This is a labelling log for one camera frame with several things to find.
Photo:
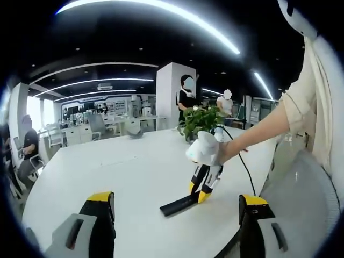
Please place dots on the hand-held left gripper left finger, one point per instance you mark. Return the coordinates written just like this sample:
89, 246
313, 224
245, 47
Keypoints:
80, 236

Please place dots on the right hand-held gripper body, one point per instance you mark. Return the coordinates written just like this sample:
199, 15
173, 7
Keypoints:
204, 150

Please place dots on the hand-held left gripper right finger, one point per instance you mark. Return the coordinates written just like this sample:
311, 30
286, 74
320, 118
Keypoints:
258, 233

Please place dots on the black remote control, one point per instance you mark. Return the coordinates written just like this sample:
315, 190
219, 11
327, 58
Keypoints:
177, 207

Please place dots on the person's right hand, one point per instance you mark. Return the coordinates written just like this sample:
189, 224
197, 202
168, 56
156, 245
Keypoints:
224, 153

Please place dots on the white spray bottle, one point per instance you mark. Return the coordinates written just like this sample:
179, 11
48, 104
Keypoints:
221, 135

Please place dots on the green potted plant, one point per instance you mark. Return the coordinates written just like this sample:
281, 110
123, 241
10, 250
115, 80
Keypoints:
199, 118

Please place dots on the green board stand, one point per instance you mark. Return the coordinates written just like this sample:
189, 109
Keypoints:
242, 108

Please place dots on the white square pillar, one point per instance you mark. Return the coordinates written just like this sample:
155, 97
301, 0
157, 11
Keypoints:
168, 102

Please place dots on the grey curved object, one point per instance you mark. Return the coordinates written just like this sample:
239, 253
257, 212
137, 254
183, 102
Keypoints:
135, 133

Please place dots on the white armrest chair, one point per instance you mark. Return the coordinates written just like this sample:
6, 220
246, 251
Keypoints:
37, 164

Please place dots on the short ceiling light strip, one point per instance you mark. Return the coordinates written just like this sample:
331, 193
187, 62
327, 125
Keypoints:
262, 83

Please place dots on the white office chair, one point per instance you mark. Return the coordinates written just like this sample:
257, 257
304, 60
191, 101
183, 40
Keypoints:
56, 137

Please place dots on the white desk row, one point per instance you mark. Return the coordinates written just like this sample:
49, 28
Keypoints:
80, 133

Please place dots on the long ceiling light strip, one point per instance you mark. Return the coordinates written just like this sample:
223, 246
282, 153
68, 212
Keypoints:
228, 43

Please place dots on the grey swivel chair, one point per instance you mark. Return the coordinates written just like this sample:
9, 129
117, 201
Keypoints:
96, 125

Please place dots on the ceiling air conditioner unit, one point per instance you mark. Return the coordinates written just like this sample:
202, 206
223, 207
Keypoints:
105, 87

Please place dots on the white worn device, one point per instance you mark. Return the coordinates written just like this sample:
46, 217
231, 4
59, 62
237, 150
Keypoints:
303, 21

